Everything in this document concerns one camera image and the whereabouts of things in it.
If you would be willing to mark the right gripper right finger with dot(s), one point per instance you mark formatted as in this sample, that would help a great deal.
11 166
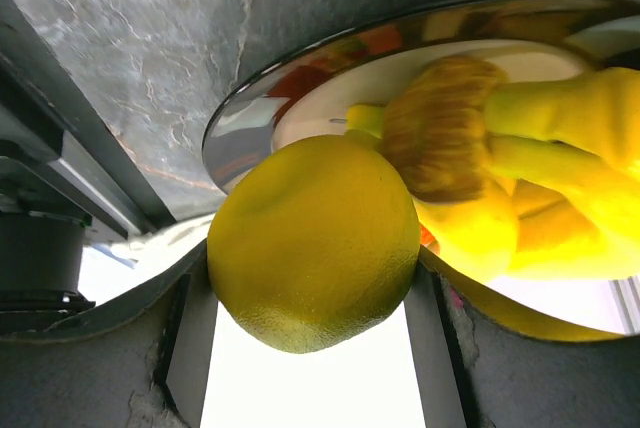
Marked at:
484 360

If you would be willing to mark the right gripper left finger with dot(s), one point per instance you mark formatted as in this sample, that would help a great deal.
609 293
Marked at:
139 360

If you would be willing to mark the fake banana bunch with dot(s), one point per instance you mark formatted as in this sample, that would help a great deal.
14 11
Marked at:
531 180

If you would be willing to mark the fake yellow lemon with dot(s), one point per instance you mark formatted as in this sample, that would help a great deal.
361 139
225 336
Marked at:
315 245

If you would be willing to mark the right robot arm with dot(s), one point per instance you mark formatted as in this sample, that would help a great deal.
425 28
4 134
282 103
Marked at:
39 274

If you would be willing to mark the dark striped ceramic plate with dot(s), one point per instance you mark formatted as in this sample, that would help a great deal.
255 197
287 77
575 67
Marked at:
309 93

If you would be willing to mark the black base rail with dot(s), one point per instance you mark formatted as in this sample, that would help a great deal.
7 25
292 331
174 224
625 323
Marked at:
59 161

